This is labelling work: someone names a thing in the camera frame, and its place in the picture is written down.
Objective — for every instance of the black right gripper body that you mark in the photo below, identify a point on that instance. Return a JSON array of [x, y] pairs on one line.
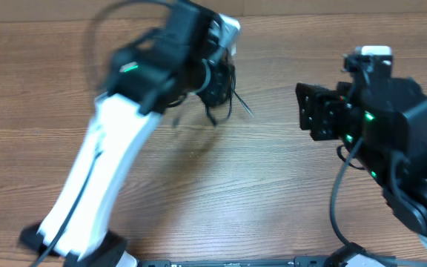
[[332, 123]]

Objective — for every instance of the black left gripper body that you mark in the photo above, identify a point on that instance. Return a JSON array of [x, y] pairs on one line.
[[219, 76]]

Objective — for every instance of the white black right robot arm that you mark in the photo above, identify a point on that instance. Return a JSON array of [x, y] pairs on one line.
[[382, 122]]

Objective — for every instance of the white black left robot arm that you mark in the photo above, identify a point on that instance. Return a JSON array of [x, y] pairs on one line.
[[190, 55]]

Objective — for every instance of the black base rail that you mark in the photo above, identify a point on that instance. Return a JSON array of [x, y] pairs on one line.
[[298, 261]]

